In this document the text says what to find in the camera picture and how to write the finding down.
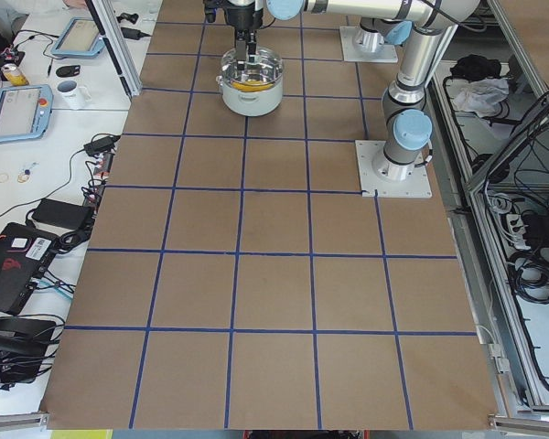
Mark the black power adapter brick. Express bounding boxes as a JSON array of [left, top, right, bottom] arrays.
[[31, 198, 93, 230]]

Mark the light grey cooking pot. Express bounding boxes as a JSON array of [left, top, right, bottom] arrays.
[[216, 74, 284, 117]]

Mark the crumpled white cloth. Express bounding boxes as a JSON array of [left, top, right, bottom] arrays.
[[452, 79, 510, 117]]

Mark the black monitor stand base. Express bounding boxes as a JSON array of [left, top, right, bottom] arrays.
[[0, 314, 65, 391]]

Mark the black cloth bundle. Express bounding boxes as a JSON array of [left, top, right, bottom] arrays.
[[450, 54, 501, 81]]

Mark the coiled black cable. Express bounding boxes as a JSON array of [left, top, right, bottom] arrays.
[[507, 246, 549, 305]]

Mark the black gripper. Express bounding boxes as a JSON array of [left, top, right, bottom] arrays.
[[222, 0, 264, 70]]

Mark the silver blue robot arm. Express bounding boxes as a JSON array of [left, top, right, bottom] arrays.
[[203, 1, 479, 181]]

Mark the black computer mouse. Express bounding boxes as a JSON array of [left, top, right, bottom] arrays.
[[56, 65, 81, 78]]

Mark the white power strip right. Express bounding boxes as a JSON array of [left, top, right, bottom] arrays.
[[504, 213, 530, 250]]

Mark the aluminium frame post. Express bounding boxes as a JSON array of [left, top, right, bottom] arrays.
[[86, 0, 142, 99]]

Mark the white mug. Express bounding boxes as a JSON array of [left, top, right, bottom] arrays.
[[57, 80, 92, 110]]

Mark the blue teach pendant tablet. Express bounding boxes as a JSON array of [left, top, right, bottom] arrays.
[[51, 17, 104, 59], [0, 84, 53, 144]]

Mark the yellow corn cob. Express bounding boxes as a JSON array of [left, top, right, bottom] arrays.
[[231, 80, 274, 92]]

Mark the power strip with plugs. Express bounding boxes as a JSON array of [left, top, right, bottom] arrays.
[[81, 151, 115, 209]]

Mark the clear glass pot lid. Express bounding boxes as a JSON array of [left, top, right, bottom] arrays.
[[221, 46, 284, 88]]

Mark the blue teach pendant tablet near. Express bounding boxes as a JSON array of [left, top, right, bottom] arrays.
[[0, 84, 53, 144]]

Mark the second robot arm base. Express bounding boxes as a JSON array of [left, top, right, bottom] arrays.
[[339, 17, 398, 63]]

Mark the yellow drink can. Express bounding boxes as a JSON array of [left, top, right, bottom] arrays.
[[1, 63, 29, 86]]

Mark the brown gridded table mat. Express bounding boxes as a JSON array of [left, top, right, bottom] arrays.
[[41, 1, 496, 431]]

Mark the blue teach pendant tablet far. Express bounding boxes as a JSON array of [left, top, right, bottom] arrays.
[[51, 17, 104, 59]]

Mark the small black power adapter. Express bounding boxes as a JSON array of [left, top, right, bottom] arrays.
[[83, 135, 120, 156]]

